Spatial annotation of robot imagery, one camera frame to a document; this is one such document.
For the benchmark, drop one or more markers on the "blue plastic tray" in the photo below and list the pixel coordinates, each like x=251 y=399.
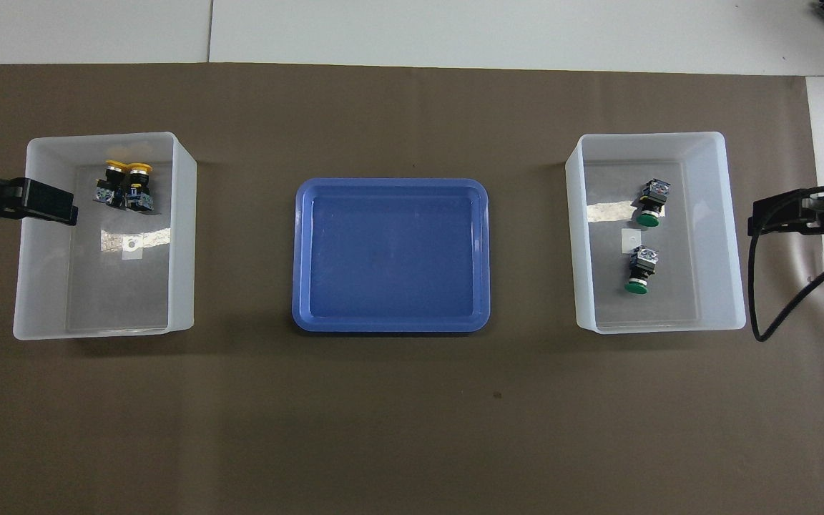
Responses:
x=390 y=257

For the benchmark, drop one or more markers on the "white sticker label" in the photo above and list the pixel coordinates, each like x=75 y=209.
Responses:
x=630 y=239

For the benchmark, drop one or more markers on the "green push button switch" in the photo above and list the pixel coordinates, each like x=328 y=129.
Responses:
x=651 y=204
x=642 y=265

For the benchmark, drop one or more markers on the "translucent white plastic box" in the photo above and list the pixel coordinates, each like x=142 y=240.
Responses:
x=182 y=272
x=575 y=250

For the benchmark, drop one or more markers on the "yellow push button switch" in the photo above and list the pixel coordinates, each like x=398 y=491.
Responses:
x=110 y=187
x=140 y=189

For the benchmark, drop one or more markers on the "brown table mat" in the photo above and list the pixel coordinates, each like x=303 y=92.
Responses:
x=240 y=429

